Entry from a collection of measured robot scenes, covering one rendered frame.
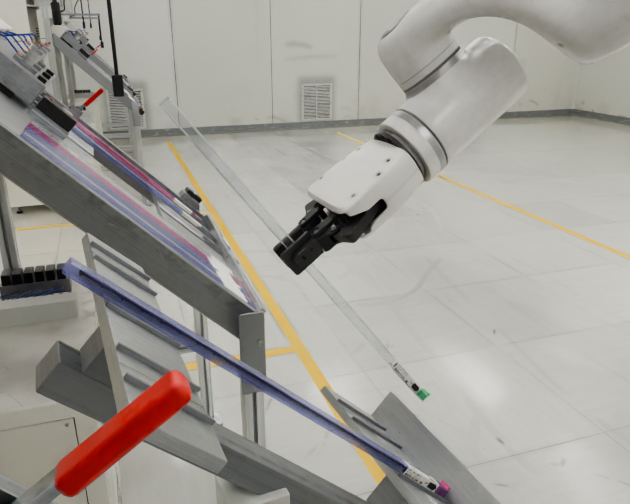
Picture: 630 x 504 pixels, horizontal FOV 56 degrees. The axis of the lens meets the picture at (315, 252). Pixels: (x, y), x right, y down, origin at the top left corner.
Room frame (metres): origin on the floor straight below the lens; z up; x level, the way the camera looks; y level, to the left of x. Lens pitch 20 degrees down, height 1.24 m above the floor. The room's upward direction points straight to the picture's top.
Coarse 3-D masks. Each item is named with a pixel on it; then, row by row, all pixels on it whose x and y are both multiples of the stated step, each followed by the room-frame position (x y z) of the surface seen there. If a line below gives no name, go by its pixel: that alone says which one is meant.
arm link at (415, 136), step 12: (396, 120) 0.65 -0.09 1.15; (408, 120) 0.64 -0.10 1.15; (396, 132) 0.64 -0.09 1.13; (408, 132) 0.63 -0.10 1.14; (420, 132) 0.63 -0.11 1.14; (408, 144) 0.64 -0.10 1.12; (420, 144) 0.63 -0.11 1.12; (432, 144) 0.63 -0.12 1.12; (420, 156) 0.63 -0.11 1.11; (432, 156) 0.63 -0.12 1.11; (444, 156) 0.64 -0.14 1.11; (432, 168) 0.63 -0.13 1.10
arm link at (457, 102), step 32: (448, 64) 0.66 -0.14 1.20; (480, 64) 0.67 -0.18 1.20; (512, 64) 0.67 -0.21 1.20; (416, 96) 0.67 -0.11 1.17; (448, 96) 0.65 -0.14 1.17; (480, 96) 0.65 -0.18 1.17; (512, 96) 0.67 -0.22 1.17; (448, 128) 0.64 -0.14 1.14; (480, 128) 0.66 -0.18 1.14; (448, 160) 0.65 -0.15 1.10
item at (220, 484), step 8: (216, 480) 0.48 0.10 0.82; (224, 480) 0.47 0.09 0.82; (216, 488) 0.48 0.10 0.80; (224, 488) 0.46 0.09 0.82; (232, 488) 0.46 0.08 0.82; (240, 488) 0.46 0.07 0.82; (216, 496) 0.48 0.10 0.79; (224, 496) 0.45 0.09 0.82; (232, 496) 0.45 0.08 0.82; (240, 496) 0.45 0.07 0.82; (248, 496) 0.45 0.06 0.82; (256, 496) 0.45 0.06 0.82; (264, 496) 0.45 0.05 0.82; (272, 496) 0.45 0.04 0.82; (280, 496) 0.45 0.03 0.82; (288, 496) 0.46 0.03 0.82
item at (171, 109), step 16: (176, 112) 0.56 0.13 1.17; (192, 128) 0.56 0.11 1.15; (208, 144) 0.57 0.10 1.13; (208, 160) 0.58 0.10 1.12; (224, 176) 0.58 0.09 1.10; (240, 192) 0.58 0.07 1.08; (256, 208) 0.59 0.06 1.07; (272, 224) 0.59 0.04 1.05; (288, 240) 0.60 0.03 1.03; (320, 272) 0.62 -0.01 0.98; (336, 304) 0.63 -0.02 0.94; (352, 320) 0.63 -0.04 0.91; (368, 336) 0.64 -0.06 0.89; (384, 352) 0.65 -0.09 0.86
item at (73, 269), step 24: (72, 264) 0.41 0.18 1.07; (96, 288) 0.42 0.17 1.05; (120, 288) 0.43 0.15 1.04; (144, 312) 0.43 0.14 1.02; (192, 336) 0.45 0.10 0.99; (216, 360) 0.45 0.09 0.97; (240, 360) 0.48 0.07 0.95; (264, 384) 0.47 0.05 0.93; (312, 408) 0.49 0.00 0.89; (336, 432) 0.50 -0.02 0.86; (384, 456) 0.52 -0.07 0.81
